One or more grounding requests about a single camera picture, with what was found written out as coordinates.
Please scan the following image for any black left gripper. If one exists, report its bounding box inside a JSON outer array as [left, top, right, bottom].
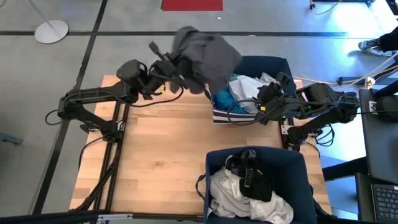
[[148, 41, 195, 95]]

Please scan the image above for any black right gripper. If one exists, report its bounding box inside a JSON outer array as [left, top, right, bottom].
[[255, 72, 301, 126]]

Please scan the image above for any light blue garment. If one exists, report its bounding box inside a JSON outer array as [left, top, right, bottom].
[[229, 74, 268, 115]]

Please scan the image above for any dark grey garment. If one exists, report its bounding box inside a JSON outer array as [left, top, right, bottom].
[[171, 25, 244, 96]]

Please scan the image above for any teal cloth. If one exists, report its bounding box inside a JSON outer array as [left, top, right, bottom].
[[213, 86, 248, 115]]

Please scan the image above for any black strappy garment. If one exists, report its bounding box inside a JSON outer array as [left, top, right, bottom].
[[224, 148, 274, 203]]

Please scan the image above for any navy white striped fabric bin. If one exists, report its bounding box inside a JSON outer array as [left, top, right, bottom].
[[195, 146, 320, 224], [203, 55, 304, 124]]

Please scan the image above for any red floor mat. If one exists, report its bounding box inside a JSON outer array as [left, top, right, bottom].
[[161, 0, 224, 12]]

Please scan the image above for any black stand foot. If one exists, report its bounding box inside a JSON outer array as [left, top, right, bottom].
[[322, 157, 368, 182]]

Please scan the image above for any person's shoe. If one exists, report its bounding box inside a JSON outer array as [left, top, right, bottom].
[[358, 38, 382, 51]]

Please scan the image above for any white round stand base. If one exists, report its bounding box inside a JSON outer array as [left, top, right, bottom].
[[27, 0, 69, 44]]

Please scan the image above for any person's leg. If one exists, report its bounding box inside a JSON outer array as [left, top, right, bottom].
[[378, 26, 398, 53]]

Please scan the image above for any black laptop keyboard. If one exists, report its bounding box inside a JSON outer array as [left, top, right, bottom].
[[355, 172, 398, 224]]

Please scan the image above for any black rig crossbar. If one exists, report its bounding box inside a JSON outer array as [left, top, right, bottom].
[[0, 210, 206, 224]]

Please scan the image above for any yellow floor cable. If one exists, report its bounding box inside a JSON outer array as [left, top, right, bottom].
[[294, 64, 398, 86]]

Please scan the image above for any black aluminium table frame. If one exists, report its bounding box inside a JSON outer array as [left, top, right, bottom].
[[70, 74, 312, 222]]

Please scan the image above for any black coiled cable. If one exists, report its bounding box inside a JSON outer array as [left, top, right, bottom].
[[313, 123, 336, 147]]

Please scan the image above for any silver bracket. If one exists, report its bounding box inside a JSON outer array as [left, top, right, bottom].
[[98, 213, 134, 222]]

